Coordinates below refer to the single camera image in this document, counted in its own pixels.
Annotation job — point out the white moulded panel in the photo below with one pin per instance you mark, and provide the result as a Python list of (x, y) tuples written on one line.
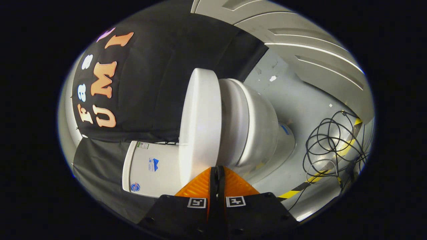
[(317, 66)]

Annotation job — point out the white toilet seat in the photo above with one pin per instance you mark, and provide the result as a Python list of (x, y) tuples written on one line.
[(233, 126)]

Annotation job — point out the white toilet with tank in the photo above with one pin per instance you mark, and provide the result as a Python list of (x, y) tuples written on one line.
[(260, 126)]

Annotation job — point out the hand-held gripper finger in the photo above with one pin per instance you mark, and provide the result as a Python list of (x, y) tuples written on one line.
[(213, 186), (221, 186)]

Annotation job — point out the yellow black floor tape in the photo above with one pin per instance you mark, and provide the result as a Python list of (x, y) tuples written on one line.
[(290, 194)]

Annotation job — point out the white toilet lid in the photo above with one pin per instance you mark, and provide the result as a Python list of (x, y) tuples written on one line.
[(200, 126)]

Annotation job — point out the black backdrop cloth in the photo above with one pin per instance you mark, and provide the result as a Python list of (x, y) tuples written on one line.
[(160, 83)]

